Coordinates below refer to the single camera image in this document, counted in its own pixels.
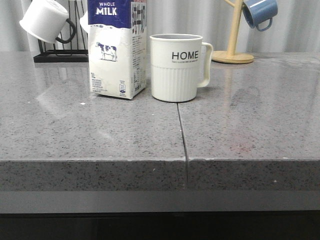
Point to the cream HOME ribbed mug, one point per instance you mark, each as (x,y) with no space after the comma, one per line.
(180,64)

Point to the white blue milk carton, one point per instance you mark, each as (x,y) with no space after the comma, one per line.
(117,47)

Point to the wooden mug tree stand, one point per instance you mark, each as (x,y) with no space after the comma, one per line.
(230,56)

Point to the right white enamel mug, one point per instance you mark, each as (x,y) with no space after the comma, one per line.
(84,22)

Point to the white enamel mug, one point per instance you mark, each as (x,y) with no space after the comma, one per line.
(45,19)
(84,22)

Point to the blue hanging mug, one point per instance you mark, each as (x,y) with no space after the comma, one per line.
(259,13)

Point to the left white enamel mug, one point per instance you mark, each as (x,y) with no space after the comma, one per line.
(45,19)

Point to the black wire mug rack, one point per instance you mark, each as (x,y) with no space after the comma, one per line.
(75,51)

